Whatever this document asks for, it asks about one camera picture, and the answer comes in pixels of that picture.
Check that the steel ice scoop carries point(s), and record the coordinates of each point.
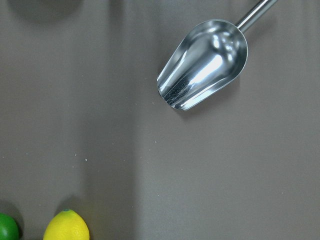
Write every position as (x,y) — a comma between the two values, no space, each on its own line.
(208,59)

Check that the yellow lemon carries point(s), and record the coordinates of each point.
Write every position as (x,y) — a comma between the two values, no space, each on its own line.
(67,225)

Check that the green lime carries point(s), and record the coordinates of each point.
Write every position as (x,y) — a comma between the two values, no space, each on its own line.
(8,228)

